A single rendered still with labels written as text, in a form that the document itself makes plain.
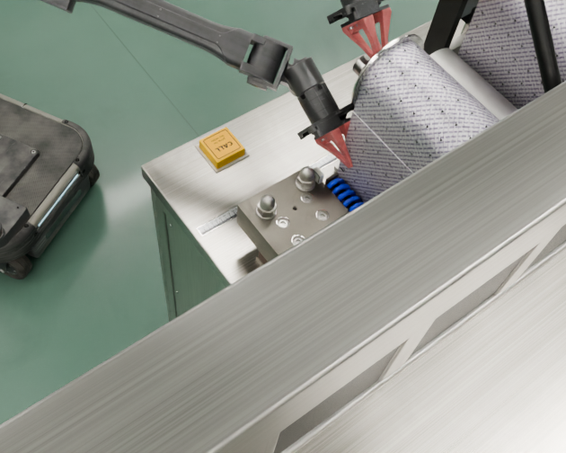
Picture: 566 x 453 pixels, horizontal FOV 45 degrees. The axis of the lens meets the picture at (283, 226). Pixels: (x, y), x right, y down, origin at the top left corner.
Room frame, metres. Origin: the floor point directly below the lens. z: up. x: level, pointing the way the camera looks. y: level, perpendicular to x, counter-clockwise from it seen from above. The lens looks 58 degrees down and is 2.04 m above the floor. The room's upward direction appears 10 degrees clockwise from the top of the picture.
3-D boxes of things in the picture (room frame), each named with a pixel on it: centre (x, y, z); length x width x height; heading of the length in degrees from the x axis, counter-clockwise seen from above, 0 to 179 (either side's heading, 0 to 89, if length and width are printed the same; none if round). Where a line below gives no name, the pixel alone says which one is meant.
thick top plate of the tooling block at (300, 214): (0.57, -0.11, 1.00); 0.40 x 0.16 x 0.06; 45
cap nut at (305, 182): (0.72, -0.03, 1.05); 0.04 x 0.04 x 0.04
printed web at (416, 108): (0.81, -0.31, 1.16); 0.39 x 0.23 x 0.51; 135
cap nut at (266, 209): (0.65, 0.03, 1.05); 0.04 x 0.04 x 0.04
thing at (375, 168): (0.68, -0.17, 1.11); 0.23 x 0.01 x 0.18; 45
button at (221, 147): (0.86, 0.15, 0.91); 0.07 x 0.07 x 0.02; 45
